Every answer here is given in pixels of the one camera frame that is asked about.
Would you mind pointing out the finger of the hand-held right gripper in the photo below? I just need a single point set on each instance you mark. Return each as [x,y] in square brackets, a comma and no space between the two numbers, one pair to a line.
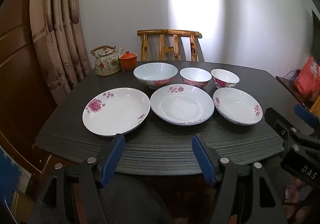
[306,115]
[275,119]

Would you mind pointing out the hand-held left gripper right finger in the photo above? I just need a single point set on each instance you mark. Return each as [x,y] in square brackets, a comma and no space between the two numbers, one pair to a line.
[202,161]

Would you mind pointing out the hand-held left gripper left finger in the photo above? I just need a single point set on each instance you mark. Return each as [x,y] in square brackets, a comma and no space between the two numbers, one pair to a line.
[113,159]

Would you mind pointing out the small blue-rimmed floral plate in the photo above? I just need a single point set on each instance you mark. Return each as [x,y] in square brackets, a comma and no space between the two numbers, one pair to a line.
[237,106]

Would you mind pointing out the large white floral plate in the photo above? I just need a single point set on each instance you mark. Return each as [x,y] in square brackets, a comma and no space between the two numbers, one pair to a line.
[115,114]

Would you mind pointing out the medium blue-rimmed floral plate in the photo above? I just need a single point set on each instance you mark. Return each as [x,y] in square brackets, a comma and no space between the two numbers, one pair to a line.
[182,106]

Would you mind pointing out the small pink floral bowl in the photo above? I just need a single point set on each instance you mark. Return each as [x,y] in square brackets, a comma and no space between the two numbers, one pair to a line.
[225,76]

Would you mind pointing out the medium pink floral bowl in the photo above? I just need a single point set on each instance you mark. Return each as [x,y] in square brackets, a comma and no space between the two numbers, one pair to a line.
[195,75]

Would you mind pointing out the large pink floral bowl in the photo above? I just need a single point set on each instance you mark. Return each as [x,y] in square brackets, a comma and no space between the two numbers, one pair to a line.
[155,72]

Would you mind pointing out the tan basket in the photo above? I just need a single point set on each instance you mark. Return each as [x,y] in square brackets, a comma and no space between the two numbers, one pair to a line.
[315,107]

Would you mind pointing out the red plastic bag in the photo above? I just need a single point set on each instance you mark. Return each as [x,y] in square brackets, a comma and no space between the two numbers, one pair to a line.
[306,81]

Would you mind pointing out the dark screen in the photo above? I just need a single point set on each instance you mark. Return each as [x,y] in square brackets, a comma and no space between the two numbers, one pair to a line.
[316,36]

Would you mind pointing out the floral ceramic teapot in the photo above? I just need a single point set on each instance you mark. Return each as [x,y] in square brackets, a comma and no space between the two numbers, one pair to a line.
[107,64]

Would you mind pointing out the orange lidded cup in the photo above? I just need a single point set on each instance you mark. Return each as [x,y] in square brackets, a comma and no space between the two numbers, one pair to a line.
[128,62]

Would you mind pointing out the wooden chair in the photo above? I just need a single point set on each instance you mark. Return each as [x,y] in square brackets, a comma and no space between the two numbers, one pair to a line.
[167,32]

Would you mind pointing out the brown wooden door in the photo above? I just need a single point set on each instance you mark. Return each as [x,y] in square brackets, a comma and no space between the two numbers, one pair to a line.
[15,64]

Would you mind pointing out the beige patterned curtain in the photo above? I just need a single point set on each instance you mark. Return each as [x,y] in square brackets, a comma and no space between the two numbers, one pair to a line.
[57,26]

